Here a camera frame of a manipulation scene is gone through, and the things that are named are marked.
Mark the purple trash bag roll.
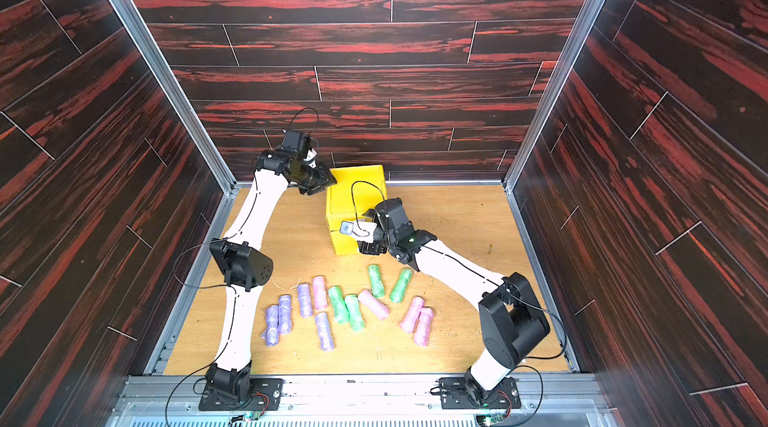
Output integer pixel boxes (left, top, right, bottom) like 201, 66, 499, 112
297, 283, 314, 318
278, 294, 293, 335
315, 312, 335, 352
261, 305, 280, 347

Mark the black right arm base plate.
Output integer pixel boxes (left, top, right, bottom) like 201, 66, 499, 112
430, 376, 521, 410

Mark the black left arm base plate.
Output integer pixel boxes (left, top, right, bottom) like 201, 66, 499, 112
198, 376, 284, 413

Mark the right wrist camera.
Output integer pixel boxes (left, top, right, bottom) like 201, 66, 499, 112
339, 221, 359, 238

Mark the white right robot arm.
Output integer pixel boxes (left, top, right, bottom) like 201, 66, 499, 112
341, 198, 550, 407

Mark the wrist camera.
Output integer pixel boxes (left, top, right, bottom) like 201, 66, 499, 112
280, 130, 311, 159
339, 221, 359, 238

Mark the aluminium enclosure frame rail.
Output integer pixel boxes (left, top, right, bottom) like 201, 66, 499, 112
77, 0, 631, 427

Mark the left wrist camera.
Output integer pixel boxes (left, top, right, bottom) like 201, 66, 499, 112
280, 130, 311, 159

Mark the green trash bag roll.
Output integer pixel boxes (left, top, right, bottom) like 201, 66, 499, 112
390, 268, 413, 303
344, 294, 365, 332
367, 264, 386, 299
328, 285, 349, 324

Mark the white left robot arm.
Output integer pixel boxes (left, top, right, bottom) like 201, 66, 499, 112
205, 147, 336, 405

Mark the yellow plastic drawer box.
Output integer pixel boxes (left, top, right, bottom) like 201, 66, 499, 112
326, 165, 387, 256

